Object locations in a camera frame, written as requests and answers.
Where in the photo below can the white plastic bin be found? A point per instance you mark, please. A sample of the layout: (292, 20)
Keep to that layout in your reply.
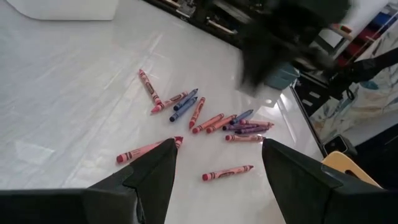
(62, 9)

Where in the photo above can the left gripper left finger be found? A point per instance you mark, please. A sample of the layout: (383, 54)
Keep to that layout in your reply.
(149, 186)

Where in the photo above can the blue-grey plastic bin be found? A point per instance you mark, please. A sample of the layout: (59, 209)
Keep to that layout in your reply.
(284, 79)

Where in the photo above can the yellow plastic bin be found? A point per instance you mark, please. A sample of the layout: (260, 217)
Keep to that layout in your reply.
(339, 161)

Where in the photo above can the purple crayon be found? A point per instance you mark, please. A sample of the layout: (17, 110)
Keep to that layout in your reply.
(239, 127)
(252, 130)

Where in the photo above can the pink crayon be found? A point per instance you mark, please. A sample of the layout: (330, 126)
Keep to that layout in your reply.
(136, 153)
(244, 138)
(178, 141)
(169, 102)
(227, 173)
(150, 88)
(258, 123)

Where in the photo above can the blue crayon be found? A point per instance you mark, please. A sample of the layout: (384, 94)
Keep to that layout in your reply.
(183, 109)
(185, 99)
(241, 117)

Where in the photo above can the red crayon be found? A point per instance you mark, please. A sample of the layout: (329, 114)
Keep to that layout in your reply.
(207, 123)
(221, 124)
(197, 112)

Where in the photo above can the black table-level camera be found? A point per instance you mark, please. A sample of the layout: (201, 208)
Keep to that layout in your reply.
(335, 144)

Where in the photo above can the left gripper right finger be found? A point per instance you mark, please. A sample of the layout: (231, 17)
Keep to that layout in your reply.
(298, 186)

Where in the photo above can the paint-stained drop cloth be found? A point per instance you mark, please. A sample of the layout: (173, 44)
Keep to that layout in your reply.
(373, 102)

